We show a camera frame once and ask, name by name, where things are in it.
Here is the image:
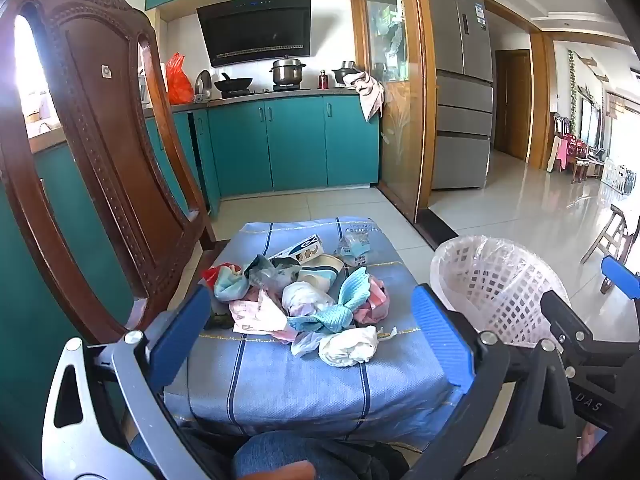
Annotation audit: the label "pink hanging cloth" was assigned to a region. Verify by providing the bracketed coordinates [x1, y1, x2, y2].
[356, 71, 386, 122]

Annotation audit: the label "teal lower cabinets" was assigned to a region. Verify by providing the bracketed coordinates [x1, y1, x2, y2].
[207, 95, 380, 198]

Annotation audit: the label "teal side cabinets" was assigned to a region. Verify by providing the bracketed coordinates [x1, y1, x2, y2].
[0, 110, 221, 461]

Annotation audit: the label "black cooking pot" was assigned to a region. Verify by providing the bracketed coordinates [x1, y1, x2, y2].
[332, 61, 361, 85]

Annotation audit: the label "gas stove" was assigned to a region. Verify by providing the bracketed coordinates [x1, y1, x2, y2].
[220, 87, 311, 98]

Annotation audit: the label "white paper cup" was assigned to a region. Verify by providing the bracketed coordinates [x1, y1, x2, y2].
[297, 254, 346, 286]

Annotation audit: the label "green wall vine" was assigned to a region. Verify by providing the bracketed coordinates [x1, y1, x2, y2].
[567, 50, 581, 131]

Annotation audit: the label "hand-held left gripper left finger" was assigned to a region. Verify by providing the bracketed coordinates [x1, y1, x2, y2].
[41, 284, 213, 480]

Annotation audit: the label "white plastic mesh basket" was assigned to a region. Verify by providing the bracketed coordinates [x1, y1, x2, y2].
[430, 234, 571, 346]

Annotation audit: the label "grey refrigerator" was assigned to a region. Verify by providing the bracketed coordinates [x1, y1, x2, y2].
[425, 0, 493, 191]

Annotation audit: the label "white fence panel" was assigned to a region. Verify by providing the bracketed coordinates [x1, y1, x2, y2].
[600, 157, 638, 193]

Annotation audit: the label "black range hood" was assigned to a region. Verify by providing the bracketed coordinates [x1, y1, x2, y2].
[196, 0, 312, 68]

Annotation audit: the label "clear plastic wrapper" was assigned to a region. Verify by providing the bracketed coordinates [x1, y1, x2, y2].
[245, 255, 301, 292]

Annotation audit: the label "brown wooden door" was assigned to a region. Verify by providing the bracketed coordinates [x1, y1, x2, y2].
[495, 50, 532, 161]

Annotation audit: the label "person's right hand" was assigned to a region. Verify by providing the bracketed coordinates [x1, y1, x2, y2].
[577, 422, 608, 463]

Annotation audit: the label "carved wooden chair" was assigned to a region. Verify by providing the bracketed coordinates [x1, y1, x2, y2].
[0, 0, 218, 346]

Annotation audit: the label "black wok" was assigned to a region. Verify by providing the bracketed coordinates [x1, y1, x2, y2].
[214, 72, 253, 93]

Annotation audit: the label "red paper packet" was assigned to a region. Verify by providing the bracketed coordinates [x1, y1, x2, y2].
[201, 262, 236, 286]

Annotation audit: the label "white plastic bag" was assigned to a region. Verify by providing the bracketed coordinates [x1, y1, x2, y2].
[282, 281, 336, 317]

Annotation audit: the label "wooden dining chairs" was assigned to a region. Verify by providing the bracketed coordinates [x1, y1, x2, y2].
[552, 110, 606, 183]

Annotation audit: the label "person's leg in jeans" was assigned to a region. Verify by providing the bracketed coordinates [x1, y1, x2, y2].
[130, 430, 401, 480]

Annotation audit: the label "pink cloth on chair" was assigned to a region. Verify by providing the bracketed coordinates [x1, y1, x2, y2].
[547, 135, 571, 171]

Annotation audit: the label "orange plastic bag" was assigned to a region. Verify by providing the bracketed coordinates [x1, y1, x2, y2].
[165, 52, 195, 106]

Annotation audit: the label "wood framed glass door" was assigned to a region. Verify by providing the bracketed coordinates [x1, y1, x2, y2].
[351, 0, 431, 223]

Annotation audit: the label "pink printed paper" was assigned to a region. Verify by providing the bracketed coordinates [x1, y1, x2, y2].
[229, 290, 298, 343]

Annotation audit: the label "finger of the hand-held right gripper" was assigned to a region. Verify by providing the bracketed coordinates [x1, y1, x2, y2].
[541, 290, 591, 356]
[602, 255, 640, 301]

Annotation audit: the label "thin clear plastic film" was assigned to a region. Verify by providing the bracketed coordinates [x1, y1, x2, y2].
[291, 330, 326, 358]

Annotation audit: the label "wooden stool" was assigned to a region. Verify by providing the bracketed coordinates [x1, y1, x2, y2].
[580, 205, 636, 266]

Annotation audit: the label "clear plastic bag blue contents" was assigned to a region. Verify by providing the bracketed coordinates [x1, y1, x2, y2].
[334, 234, 373, 266]

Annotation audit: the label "blue striped tablecloth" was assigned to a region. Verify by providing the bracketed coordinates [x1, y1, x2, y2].
[164, 217, 463, 453]

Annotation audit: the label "stainless steel pot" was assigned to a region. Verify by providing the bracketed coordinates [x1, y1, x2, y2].
[270, 55, 307, 86]

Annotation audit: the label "white tissue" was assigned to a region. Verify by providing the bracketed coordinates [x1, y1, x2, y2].
[318, 325, 377, 367]

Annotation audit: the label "white and blue medicine box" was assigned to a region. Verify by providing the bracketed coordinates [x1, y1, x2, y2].
[270, 234, 323, 263]

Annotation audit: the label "pink striped wrapper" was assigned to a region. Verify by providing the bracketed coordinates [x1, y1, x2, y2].
[352, 280, 390, 323]

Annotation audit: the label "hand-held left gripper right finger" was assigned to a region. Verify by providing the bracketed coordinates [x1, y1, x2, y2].
[400, 284, 578, 480]

